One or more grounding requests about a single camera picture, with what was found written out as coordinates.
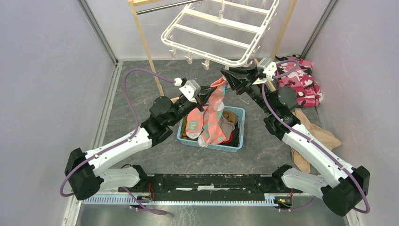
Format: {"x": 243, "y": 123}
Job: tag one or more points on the red sock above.
{"x": 229, "y": 140}

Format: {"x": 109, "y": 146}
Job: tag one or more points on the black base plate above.
{"x": 211, "y": 187}

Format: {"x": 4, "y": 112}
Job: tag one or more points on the olive yellow sock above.
{"x": 230, "y": 117}

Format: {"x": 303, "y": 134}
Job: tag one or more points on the blue plastic basket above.
{"x": 238, "y": 135}

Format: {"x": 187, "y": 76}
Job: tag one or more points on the wooden rack frame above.
{"x": 146, "y": 46}

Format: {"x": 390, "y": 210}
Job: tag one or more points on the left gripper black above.
{"x": 203, "y": 97}

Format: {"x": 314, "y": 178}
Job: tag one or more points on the black metal rod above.
{"x": 167, "y": 6}

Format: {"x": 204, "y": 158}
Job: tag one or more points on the pink camouflage bag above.
{"x": 308, "y": 93}

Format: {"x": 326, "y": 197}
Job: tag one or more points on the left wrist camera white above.
{"x": 190, "y": 88}

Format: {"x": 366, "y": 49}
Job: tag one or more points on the grey brown striped sock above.
{"x": 227, "y": 129}

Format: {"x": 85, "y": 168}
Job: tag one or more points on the white clip hanger frame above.
{"x": 226, "y": 32}

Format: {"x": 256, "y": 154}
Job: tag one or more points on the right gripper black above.
{"x": 249, "y": 78}

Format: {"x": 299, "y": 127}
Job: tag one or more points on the toothed cable rail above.
{"x": 126, "y": 199}

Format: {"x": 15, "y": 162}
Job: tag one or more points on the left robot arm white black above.
{"x": 89, "y": 172}

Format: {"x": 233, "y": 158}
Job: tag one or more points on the pink sock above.
{"x": 196, "y": 124}
{"x": 212, "y": 133}

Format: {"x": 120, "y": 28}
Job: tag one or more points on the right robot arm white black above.
{"x": 340, "y": 186}

